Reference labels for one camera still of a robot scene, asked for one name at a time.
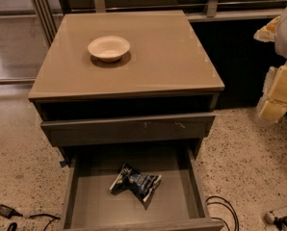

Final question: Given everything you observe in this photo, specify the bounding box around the black looped floor cable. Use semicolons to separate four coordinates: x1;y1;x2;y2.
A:
205;194;241;231

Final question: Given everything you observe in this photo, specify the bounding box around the black power adapter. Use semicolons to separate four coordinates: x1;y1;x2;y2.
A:
0;204;22;218

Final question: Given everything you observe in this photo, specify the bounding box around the black adapter cable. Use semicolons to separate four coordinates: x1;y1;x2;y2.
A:
0;200;61;231

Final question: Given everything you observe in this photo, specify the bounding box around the white power strip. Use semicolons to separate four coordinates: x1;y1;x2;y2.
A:
265;206;287;224

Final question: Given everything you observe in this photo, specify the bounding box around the grey drawer cabinet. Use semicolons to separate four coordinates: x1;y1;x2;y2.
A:
29;11;224;163

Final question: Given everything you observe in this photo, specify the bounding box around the white paper bowl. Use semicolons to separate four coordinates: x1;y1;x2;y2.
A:
88;36;131;64

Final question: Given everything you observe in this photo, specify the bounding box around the grey top drawer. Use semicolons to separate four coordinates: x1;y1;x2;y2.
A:
41;113;215;147

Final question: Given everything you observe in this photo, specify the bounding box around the blue tape piece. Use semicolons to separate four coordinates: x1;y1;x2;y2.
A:
60;161;66;167

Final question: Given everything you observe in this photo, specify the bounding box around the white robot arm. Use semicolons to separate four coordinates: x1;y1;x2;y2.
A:
253;7;287;123

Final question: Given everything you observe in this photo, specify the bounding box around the blue chip bag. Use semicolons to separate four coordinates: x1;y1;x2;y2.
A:
110;163;162;202

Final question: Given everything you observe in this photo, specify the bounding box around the open grey middle drawer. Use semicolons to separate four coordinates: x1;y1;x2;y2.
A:
61;142;223;231

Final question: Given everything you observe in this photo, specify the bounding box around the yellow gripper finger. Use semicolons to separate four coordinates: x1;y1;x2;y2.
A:
258;62;287;123
253;16;280;42

